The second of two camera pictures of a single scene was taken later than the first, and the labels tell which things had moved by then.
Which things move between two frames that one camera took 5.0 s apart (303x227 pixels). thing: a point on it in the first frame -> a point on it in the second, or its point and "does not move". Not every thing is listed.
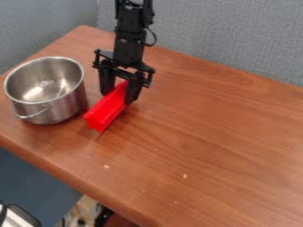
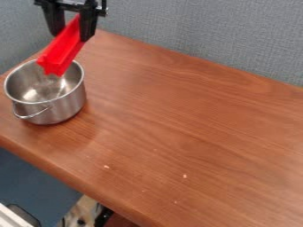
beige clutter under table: (82, 215) does not move
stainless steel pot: (44, 86) does not move
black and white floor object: (15, 216) does not move
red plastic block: (108, 108) -> (58, 55)
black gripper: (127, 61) -> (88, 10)
